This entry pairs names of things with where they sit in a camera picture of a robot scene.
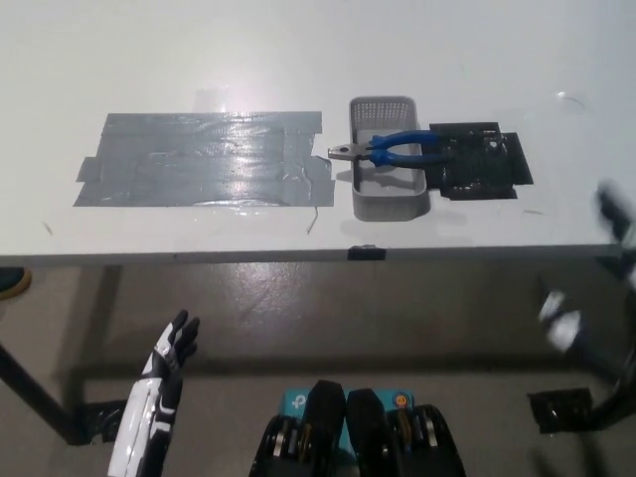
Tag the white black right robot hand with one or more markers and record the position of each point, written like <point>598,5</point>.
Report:
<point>561,323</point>

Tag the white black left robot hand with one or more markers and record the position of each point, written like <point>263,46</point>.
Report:
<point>149,397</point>

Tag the grey plastic basket container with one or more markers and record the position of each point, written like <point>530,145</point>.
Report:
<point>387,196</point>

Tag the black table leg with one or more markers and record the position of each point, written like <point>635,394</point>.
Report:
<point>35,387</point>

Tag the teal box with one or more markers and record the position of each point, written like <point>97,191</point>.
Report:
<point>294,402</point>

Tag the yellow green round object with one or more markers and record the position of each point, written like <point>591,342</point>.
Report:
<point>15,285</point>

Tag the small black tape piece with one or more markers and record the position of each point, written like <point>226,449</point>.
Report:
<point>366,253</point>

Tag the grey duct tape patch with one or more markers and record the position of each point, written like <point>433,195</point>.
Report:
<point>208,159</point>

